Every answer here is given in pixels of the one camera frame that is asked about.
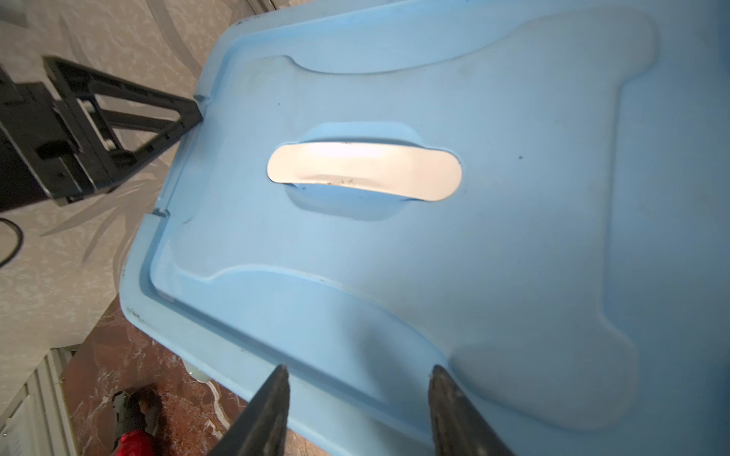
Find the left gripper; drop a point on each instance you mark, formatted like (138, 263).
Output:
(64, 149)

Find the blue plastic bin lid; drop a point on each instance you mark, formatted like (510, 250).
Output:
(533, 195)

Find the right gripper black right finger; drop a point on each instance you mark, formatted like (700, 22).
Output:
(458, 427)

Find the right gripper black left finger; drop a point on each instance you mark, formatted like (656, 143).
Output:
(261, 428)

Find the red small object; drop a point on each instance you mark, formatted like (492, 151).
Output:
(136, 414)

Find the aluminium frame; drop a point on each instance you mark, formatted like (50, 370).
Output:
(37, 421)

